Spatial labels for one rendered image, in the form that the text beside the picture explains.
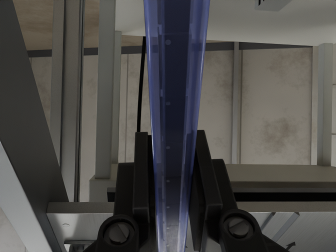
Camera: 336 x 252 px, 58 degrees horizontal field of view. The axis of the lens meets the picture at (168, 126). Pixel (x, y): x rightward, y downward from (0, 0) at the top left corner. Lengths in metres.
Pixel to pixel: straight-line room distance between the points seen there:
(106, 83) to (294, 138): 2.65
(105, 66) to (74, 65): 0.15
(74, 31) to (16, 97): 0.32
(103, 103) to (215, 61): 2.62
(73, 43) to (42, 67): 3.38
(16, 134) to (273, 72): 3.03
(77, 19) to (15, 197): 0.34
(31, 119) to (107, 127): 0.40
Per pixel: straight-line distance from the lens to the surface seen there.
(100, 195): 0.61
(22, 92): 0.20
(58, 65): 0.49
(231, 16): 0.80
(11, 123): 0.18
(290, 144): 3.12
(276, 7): 0.65
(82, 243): 0.30
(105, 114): 0.61
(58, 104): 0.48
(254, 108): 3.10
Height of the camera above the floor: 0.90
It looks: 1 degrees down
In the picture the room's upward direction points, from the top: 179 degrees counter-clockwise
